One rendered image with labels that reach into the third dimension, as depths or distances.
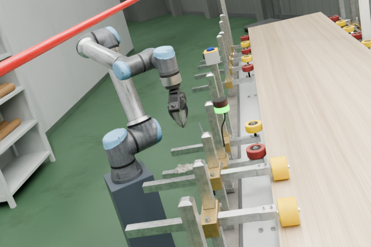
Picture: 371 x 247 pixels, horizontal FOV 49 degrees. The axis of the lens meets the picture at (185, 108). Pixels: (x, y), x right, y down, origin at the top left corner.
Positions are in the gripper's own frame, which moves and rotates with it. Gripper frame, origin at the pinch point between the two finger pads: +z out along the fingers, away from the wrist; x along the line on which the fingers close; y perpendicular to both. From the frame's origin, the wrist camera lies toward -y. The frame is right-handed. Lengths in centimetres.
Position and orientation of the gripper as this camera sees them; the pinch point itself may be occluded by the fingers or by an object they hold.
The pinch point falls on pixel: (182, 125)
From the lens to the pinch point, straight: 189.4
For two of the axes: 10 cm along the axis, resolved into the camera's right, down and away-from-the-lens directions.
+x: -9.6, 1.9, 1.9
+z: 2.4, 9.1, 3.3
